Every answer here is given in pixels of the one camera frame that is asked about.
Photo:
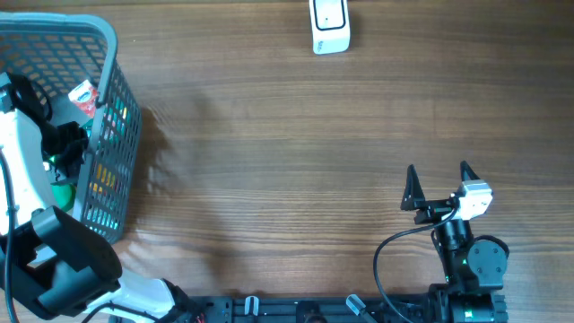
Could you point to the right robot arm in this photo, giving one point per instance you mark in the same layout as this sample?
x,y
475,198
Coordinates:
x,y
474,266

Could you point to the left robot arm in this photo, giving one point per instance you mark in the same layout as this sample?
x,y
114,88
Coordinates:
x,y
51,263

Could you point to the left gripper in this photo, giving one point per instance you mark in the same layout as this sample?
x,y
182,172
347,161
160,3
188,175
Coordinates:
x,y
72,170

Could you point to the green lid jar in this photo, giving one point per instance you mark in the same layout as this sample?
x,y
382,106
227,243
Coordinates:
x,y
64,196

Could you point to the red white tissue packet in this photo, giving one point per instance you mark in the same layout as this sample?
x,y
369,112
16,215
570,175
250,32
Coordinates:
x,y
84,97

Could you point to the grey plastic mesh basket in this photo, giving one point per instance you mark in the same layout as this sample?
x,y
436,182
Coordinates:
x,y
56,52

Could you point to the white barcode scanner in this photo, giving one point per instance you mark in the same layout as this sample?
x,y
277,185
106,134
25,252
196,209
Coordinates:
x,y
330,26

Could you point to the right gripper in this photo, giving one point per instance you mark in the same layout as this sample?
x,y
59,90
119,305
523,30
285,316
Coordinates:
x,y
413,199

